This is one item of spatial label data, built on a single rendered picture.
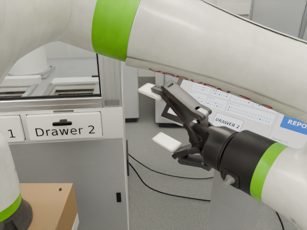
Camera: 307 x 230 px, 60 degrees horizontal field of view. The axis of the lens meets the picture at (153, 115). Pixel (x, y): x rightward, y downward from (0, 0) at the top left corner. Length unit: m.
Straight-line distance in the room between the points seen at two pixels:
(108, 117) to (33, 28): 0.87
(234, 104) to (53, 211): 0.60
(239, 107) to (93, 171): 0.72
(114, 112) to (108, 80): 0.14
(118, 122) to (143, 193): 1.04
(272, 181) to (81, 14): 0.32
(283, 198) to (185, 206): 1.61
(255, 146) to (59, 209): 0.53
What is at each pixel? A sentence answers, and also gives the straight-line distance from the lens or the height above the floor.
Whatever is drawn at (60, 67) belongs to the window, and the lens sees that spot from 1.08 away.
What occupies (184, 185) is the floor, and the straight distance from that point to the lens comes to 2.15.
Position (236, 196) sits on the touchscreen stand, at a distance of 1.08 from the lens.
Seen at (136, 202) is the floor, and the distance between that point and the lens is 2.00.
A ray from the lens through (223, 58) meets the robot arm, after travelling 0.32.
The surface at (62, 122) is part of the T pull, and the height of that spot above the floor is 0.91.
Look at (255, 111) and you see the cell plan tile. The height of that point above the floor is 1.05.
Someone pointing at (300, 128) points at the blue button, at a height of 1.04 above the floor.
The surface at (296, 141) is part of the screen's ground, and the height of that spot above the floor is 1.01.
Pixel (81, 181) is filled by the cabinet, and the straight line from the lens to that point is 1.30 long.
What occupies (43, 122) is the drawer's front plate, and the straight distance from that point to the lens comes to 1.14.
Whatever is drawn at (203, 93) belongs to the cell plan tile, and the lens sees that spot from 0.92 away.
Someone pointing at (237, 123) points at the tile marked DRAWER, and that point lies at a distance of 0.84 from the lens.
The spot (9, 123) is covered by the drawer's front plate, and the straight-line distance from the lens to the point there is 1.19.
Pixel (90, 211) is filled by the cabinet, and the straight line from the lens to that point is 1.42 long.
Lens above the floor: 1.38
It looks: 25 degrees down
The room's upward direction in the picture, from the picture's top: straight up
